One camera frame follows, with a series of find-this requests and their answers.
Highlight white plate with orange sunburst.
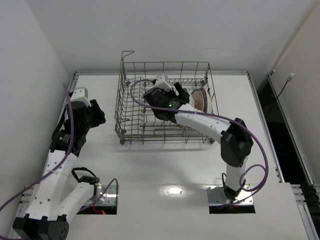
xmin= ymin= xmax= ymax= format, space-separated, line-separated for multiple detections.
xmin=191 ymin=87 xmax=208 ymax=113

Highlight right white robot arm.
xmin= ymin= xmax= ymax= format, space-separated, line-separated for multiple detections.
xmin=143 ymin=79 xmax=253 ymax=201

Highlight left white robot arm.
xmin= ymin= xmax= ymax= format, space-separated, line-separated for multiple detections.
xmin=12 ymin=99 xmax=106 ymax=240

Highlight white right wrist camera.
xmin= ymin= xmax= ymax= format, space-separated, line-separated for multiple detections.
xmin=154 ymin=73 xmax=172 ymax=92

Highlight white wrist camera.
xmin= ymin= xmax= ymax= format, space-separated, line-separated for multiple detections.
xmin=70 ymin=86 xmax=91 ymax=107
xmin=154 ymin=73 xmax=172 ymax=92

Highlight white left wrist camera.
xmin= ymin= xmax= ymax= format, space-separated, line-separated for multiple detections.
xmin=70 ymin=86 xmax=91 ymax=107

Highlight grey wire dish rack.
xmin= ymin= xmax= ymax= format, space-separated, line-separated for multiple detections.
xmin=114 ymin=50 xmax=219 ymax=144

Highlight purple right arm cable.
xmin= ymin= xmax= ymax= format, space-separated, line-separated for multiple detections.
xmin=129 ymin=78 xmax=270 ymax=208

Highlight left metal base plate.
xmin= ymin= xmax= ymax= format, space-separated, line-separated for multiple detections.
xmin=18 ymin=183 xmax=119 ymax=209

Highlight metal base plate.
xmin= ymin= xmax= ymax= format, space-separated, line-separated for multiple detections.
xmin=206 ymin=185 xmax=254 ymax=207
xmin=18 ymin=183 xmax=119 ymax=209

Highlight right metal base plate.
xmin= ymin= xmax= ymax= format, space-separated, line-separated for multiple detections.
xmin=206 ymin=185 xmax=254 ymax=207

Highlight black hanging wall cable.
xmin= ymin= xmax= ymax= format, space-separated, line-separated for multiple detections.
xmin=264 ymin=72 xmax=295 ymax=121

